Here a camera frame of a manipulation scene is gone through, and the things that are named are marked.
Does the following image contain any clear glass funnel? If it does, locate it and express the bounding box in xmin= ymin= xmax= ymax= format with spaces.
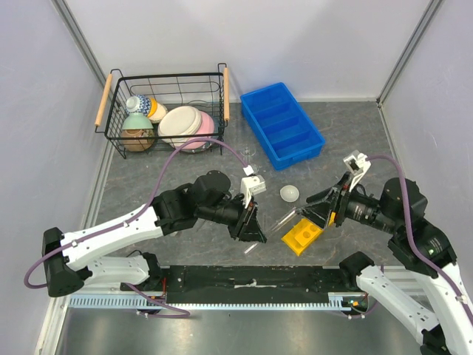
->
xmin=240 ymin=146 xmax=256 ymax=165

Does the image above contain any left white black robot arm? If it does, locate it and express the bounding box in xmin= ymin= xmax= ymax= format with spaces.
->
xmin=42 ymin=170 xmax=267 ymax=297

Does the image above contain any yellow test tube rack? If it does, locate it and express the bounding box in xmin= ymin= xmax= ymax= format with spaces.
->
xmin=282 ymin=218 xmax=324 ymax=256

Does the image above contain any mint green bowl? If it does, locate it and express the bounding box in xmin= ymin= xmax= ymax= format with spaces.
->
xmin=122 ymin=112 xmax=153 ymax=130

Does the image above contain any black wire dish basket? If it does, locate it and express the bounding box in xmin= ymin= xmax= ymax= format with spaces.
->
xmin=95 ymin=63 xmax=230 ymax=158

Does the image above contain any pink plate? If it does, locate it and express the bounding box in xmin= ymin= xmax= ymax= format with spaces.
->
xmin=172 ymin=111 xmax=214 ymax=148

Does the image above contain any blue plastic divided bin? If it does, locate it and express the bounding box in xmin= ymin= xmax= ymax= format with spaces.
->
xmin=240 ymin=82 xmax=325 ymax=171

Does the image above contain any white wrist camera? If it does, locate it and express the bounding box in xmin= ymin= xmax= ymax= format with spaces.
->
xmin=240 ymin=175 xmax=267 ymax=208
xmin=343 ymin=150 xmax=371 ymax=192

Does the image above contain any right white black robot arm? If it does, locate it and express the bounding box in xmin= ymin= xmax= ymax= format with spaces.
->
xmin=296 ymin=173 xmax=472 ymax=354

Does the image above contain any yellow white bowl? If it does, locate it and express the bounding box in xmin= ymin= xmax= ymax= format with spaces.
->
xmin=147 ymin=98 xmax=168 ymax=124

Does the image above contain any blue white patterned bowl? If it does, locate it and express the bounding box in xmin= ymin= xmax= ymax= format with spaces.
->
xmin=126 ymin=95 xmax=152 ymax=116

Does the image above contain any purple cable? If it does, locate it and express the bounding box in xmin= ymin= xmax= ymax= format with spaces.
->
xmin=23 ymin=138 xmax=256 ymax=289
xmin=365 ymin=154 xmax=473 ymax=322

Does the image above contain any brown ceramic bowl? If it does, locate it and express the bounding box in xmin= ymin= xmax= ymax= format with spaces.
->
xmin=121 ymin=129 xmax=155 ymax=152

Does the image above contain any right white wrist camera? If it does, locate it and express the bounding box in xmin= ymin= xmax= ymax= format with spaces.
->
xmin=343 ymin=150 xmax=371 ymax=192

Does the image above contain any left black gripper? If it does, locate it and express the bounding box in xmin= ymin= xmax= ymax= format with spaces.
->
xmin=197 ymin=192 xmax=268 ymax=244

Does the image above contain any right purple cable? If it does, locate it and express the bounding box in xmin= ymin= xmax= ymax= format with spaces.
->
xmin=365 ymin=154 xmax=473 ymax=322

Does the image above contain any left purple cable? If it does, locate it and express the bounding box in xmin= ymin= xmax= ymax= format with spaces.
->
xmin=23 ymin=138 xmax=256 ymax=289

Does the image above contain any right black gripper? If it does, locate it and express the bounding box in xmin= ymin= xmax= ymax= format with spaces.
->
xmin=295 ymin=170 xmax=401 ymax=233

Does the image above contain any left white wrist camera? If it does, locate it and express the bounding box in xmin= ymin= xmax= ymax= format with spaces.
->
xmin=240 ymin=175 xmax=267 ymax=208

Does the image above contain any cream white plate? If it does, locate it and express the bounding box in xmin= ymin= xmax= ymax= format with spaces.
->
xmin=158 ymin=106 xmax=202 ymax=146

